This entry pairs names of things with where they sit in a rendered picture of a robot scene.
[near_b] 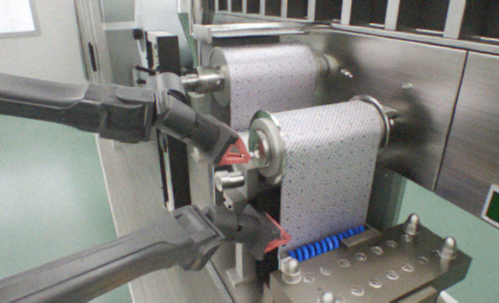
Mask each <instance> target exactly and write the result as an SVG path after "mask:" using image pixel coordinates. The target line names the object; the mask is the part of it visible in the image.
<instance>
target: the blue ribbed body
mask: <svg viewBox="0 0 499 303"><path fill-rule="evenodd" d="M364 231H368V229H364V227H362V226H359V227H358V228H353V229H352V230H348V231H343V232H342V233H341V234H340V233H338V234H336V236H331V237H330V238H329V237H326V238H325V240H323V239H321V240H320V241H319V243H318V242H314V243H313V244H312V245H311V244H308V245H307V246H306V247H304V246H303V247H301V248H300V249H299V248H296V249H295V252H294V251H289V256H290V257H292V258H295V259H296V260H298V262H301V261H303V260H306V259H308V258H312V257H315V256H318V255H320V254H323V253H326V252H329V251H331V250H334V248H336V247H340V243H341V240H342V239H344V238H347V237H351V236H354V235H357V234H359V233H362V232H364Z"/></svg>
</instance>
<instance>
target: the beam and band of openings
mask: <svg viewBox="0 0 499 303"><path fill-rule="evenodd" d="M226 14H227V15H234V16H242V17H248V18H255V19H267V20H274V21H281V22H285V23H293V22H322V23H324V24H332V27H331V29H340V30H347V31H354V33H361V34H367V35H380V36H386V37H393V38H399V39H400V40H412V41H419V42H426V43H433V44H435V45H444V46H451V47H457V48H463V49H469V50H470V51H481V52H488V53H494V54H499V41H497V40H499V0H226ZM305 17H308V18H305ZM334 19H335V20H334ZM337 20H342V21H337ZM371 24H380V25H384V26H379V25H371ZM418 29H425V30H432V31H433V32H443V34H440V33H433V32H431V31H423V30H418ZM481 37H485V38H491V39H494V40H490V39H482V38H481Z"/></svg>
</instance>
